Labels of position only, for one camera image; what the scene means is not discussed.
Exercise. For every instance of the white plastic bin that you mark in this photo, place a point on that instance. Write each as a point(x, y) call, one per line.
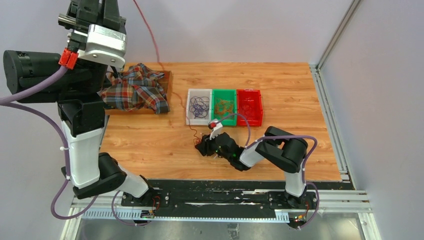
point(198, 107)

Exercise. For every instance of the green plastic bin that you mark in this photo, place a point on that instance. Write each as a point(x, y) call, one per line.
point(223, 103)

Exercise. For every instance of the red plastic bin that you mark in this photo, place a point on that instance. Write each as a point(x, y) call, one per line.
point(249, 104)

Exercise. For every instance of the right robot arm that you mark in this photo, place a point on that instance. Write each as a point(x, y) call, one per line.
point(283, 149)

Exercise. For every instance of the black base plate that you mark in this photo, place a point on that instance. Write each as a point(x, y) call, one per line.
point(233, 199)

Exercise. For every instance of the plaid shirt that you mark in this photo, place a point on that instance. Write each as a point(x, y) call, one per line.
point(137, 88)

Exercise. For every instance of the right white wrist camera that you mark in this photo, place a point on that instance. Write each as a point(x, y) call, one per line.
point(216, 128)

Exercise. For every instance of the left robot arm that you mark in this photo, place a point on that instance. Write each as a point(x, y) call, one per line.
point(72, 79)

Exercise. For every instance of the wooden tray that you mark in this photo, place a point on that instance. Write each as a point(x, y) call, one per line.
point(166, 83)

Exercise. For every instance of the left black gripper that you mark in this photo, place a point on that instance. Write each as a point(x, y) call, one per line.
point(81, 13)

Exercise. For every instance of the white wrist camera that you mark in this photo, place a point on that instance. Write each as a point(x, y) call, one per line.
point(100, 45)
point(216, 128)

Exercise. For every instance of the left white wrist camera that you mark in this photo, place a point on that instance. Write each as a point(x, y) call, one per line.
point(100, 45)

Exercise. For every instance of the aluminium frame rail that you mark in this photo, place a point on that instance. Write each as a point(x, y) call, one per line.
point(333, 197)

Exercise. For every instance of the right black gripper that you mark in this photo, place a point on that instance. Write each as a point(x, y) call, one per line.
point(205, 149)

